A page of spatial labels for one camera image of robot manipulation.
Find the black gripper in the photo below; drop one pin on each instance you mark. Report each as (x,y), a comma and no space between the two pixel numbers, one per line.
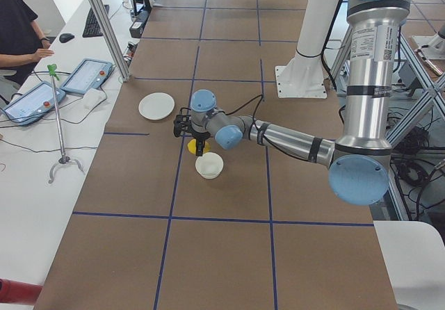
(200,136)

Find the yellow lemon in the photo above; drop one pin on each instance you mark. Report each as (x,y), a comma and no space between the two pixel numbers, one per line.
(192,147)

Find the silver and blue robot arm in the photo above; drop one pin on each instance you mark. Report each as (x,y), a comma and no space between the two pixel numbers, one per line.
(358,161)

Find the white bowl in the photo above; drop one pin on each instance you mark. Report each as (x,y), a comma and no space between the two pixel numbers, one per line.
(209,165)

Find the white round plate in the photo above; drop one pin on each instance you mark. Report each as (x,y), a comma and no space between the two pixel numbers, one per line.
(156,106)

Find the white folded cloth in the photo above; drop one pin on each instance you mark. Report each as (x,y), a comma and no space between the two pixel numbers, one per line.
(92,98)

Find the blue teach pendant tablet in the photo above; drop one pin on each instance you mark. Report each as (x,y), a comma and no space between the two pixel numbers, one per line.
(31,106)
(89,74)

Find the black device on table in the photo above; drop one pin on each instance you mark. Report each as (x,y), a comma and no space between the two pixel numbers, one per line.
(138,26)

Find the black keyboard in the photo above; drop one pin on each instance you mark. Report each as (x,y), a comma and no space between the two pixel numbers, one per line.
(92,27)

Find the metal reacher grabber tool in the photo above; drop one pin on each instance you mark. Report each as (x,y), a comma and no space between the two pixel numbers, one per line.
(64,158)

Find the black computer mouse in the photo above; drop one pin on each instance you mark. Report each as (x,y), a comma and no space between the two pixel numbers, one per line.
(66,37)

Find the person in black shirt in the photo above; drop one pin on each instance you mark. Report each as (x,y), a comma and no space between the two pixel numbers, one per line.
(23,44)

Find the red cylinder object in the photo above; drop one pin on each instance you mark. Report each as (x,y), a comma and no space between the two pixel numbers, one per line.
(13,292)

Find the grey aluminium frame post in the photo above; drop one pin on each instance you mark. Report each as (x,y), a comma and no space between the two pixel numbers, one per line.
(110,38)

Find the aluminium frame rack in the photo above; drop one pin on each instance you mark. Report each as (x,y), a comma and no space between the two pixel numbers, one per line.
(421,105)

